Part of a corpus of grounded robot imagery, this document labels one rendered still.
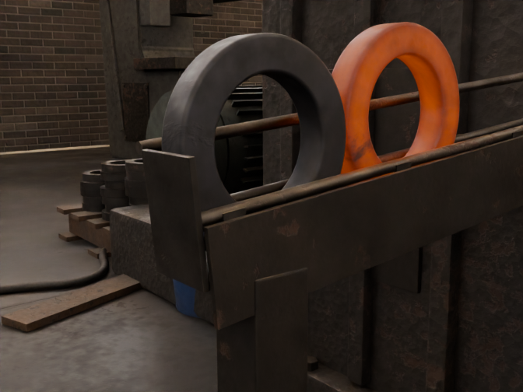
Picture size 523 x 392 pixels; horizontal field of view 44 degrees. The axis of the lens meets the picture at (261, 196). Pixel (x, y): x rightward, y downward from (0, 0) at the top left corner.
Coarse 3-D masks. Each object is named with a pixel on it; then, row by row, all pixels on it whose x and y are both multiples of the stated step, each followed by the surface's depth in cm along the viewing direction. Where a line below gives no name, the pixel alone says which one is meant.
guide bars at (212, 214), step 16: (512, 128) 75; (464, 144) 69; (480, 144) 71; (400, 160) 63; (416, 160) 64; (432, 160) 66; (336, 176) 58; (352, 176) 59; (368, 176) 60; (272, 192) 54; (288, 192) 54; (304, 192) 55; (320, 192) 57; (224, 208) 50; (240, 208) 51; (256, 208) 52; (208, 224) 50
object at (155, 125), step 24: (168, 96) 200; (240, 96) 204; (240, 120) 198; (216, 144) 190; (240, 144) 196; (240, 168) 198; (120, 216) 227; (144, 216) 219; (120, 240) 229; (144, 240) 214; (120, 264) 231; (144, 264) 216; (144, 288) 219; (168, 288) 205
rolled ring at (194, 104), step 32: (192, 64) 52; (224, 64) 51; (256, 64) 53; (288, 64) 55; (320, 64) 57; (192, 96) 49; (224, 96) 51; (320, 96) 58; (192, 128) 50; (320, 128) 59; (320, 160) 59; (224, 192) 53
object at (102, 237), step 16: (112, 160) 272; (128, 160) 245; (96, 176) 276; (112, 176) 258; (128, 176) 240; (144, 176) 237; (80, 192) 284; (96, 192) 278; (112, 192) 259; (128, 192) 242; (144, 192) 239; (64, 208) 287; (80, 208) 289; (96, 208) 279; (112, 208) 261; (80, 224) 284; (96, 224) 256; (96, 240) 271; (96, 256) 259
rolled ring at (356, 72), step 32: (384, 32) 62; (416, 32) 65; (352, 64) 61; (384, 64) 63; (416, 64) 69; (448, 64) 70; (352, 96) 61; (448, 96) 70; (352, 128) 61; (448, 128) 71; (352, 160) 62
